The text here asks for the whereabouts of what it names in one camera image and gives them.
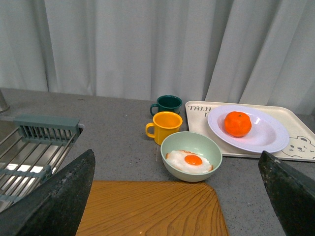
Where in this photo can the wooden cutting board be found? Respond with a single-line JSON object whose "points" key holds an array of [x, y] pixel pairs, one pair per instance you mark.
{"points": [[152, 208]]}

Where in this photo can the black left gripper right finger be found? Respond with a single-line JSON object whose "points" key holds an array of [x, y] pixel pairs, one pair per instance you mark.
{"points": [[291, 193]]}

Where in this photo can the yellow mug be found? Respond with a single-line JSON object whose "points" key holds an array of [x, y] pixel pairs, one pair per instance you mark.
{"points": [[163, 125]]}

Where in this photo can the orange mandarin fruit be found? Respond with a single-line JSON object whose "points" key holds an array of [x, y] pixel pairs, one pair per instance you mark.
{"points": [[237, 124]]}

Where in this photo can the light green bowl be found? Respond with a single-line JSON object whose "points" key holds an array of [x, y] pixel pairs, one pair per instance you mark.
{"points": [[195, 143]]}

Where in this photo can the fake fried egg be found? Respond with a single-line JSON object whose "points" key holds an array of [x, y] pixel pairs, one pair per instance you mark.
{"points": [[188, 162]]}

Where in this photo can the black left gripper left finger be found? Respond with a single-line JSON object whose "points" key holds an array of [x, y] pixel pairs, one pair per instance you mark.
{"points": [[56, 207]]}

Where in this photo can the green dish drying rack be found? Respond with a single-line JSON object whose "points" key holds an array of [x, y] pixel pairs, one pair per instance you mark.
{"points": [[32, 148]]}

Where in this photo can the cream bear serving tray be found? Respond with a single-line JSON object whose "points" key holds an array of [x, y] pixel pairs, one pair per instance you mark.
{"points": [[301, 145]]}

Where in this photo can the grey curtain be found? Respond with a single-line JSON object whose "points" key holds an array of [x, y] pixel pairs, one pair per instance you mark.
{"points": [[258, 52]]}

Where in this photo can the white ribbed plate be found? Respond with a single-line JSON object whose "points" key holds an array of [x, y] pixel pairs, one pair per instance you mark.
{"points": [[266, 133]]}

